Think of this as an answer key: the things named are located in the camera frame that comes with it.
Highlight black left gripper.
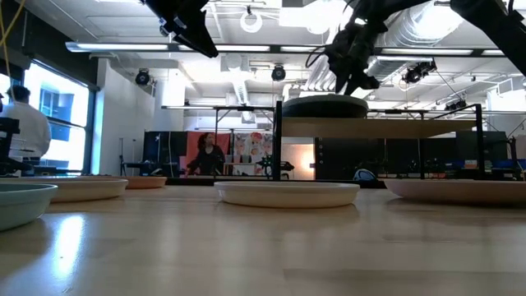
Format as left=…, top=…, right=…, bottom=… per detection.
left=144, top=0, right=219, bottom=58

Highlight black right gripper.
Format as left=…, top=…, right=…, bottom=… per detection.
left=326, top=18, right=390, bottom=95

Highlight black plate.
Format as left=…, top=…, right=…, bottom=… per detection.
left=281, top=101, right=370, bottom=119

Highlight white plate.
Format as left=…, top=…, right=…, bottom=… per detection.
left=213, top=181, right=362, bottom=209

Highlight pink plate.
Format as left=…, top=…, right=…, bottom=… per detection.
left=383, top=178, right=526, bottom=206

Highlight peach plate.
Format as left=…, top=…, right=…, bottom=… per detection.
left=122, top=176, right=168, bottom=190

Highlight beige plate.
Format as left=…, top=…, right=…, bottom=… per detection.
left=49, top=178, right=129, bottom=204

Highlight white ceiling pipes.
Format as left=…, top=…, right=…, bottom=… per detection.
left=306, top=53, right=342, bottom=92

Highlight long linear ceiling light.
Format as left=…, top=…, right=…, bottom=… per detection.
left=64, top=40, right=507, bottom=58

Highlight tall black metal rack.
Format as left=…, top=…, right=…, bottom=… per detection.
left=160, top=104, right=276, bottom=178

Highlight wide black partition panel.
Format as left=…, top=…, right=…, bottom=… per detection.
left=314, top=130, right=510, bottom=181

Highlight red backdrop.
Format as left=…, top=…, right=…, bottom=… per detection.
left=187, top=131, right=231, bottom=165

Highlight colourful poster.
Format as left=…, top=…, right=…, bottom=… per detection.
left=233, top=132, right=274, bottom=177

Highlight person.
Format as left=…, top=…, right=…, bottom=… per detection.
left=187, top=132, right=227, bottom=177
left=0, top=84, right=53, bottom=165

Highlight black tripod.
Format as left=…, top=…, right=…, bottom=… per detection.
left=118, top=137, right=129, bottom=178

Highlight large bright window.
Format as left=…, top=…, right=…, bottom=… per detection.
left=22, top=60, right=92, bottom=174

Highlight blue workbench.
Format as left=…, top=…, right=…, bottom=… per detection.
left=462, top=158, right=526, bottom=170

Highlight black equipment stand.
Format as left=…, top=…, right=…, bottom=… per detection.
left=0, top=117, right=34, bottom=177

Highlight light blue plate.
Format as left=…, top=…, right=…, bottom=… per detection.
left=0, top=182, right=59, bottom=232

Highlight white ceiling ring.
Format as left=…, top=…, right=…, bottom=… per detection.
left=239, top=10, right=264, bottom=34

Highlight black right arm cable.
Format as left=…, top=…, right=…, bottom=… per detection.
left=304, top=44, right=332, bottom=69

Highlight silver ventilation duct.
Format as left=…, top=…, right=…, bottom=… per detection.
left=363, top=0, right=465, bottom=83

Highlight black aluminium rig frame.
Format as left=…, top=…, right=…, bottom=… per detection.
left=0, top=174, right=387, bottom=190

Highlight yellow cable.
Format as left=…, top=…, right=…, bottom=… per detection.
left=0, top=0, right=26, bottom=104

